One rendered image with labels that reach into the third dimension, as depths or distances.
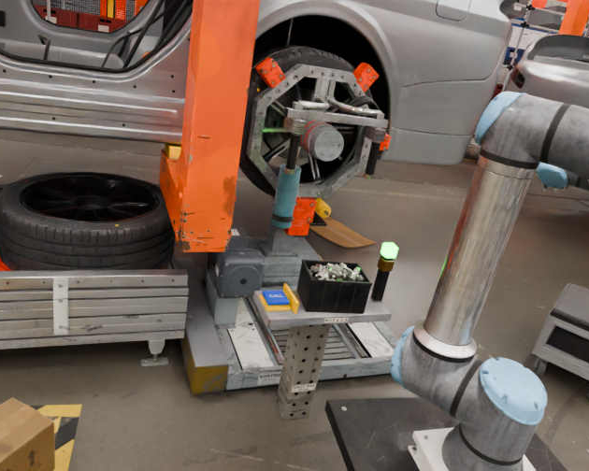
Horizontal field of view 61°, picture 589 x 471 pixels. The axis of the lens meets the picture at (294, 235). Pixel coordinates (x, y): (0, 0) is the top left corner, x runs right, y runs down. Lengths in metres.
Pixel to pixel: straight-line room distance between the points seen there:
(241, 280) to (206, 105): 0.73
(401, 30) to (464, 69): 0.39
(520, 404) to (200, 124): 1.10
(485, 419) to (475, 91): 1.73
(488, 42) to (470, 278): 1.63
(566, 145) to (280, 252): 1.65
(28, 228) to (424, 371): 1.36
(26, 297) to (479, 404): 1.38
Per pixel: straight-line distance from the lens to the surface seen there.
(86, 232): 1.85
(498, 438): 1.26
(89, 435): 1.78
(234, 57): 1.53
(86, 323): 1.89
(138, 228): 1.89
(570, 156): 1.06
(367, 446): 1.42
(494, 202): 1.09
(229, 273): 1.93
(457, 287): 1.16
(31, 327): 1.90
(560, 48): 5.45
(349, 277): 1.59
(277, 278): 2.36
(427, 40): 2.41
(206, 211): 1.63
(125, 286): 1.81
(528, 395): 1.23
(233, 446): 1.75
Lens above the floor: 1.26
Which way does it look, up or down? 23 degrees down
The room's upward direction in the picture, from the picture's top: 11 degrees clockwise
